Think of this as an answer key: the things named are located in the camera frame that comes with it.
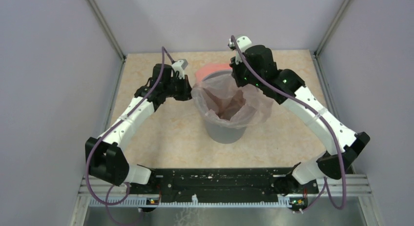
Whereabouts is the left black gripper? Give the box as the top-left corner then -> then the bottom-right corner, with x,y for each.
164,74 -> 197,101

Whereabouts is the pink cloth towel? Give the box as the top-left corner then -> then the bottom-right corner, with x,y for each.
195,63 -> 231,83

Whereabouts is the translucent pink trash bag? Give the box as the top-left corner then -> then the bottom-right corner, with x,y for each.
191,71 -> 274,128

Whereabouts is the grey plastic trash bin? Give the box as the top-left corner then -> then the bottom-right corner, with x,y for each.
191,71 -> 257,144

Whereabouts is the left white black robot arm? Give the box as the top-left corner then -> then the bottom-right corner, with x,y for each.
85,59 -> 191,194

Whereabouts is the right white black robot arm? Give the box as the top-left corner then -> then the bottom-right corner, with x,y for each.
230,45 -> 371,193

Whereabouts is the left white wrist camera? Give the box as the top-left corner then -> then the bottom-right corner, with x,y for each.
172,59 -> 188,79

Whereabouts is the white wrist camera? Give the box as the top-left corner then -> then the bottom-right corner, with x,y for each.
228,36 -> 252,64
172,59 -> 188,79

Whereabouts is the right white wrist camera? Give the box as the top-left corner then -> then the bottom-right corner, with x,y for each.
228,36 -> 252,64

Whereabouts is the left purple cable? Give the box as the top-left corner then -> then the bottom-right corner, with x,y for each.
85,46 -> 177,226

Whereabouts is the purple cable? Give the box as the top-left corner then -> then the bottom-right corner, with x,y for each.
230,35 -> 348,214
85,46 -> 177,226

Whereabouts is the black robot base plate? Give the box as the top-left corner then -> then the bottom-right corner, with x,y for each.
130,167 -> 319,204

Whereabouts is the white toothed cable strip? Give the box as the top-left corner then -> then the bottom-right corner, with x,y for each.
89,194 -> 292,208

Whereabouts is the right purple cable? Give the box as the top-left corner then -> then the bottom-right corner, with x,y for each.
230,35 -> 348,214

